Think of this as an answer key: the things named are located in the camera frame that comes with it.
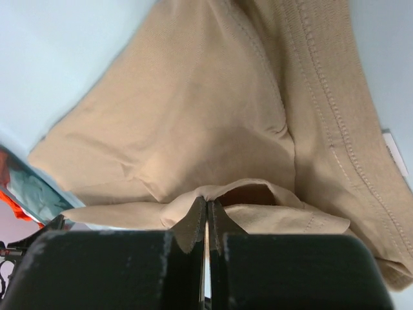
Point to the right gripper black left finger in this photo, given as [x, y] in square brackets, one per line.
[188, 264]

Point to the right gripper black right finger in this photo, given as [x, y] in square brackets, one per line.
[219, 224]

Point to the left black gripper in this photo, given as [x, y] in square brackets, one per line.
[25, 255]

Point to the beige t shirt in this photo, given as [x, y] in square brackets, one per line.
[262, 105]

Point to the teal plastic laundry basket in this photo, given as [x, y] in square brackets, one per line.
[37, 198]

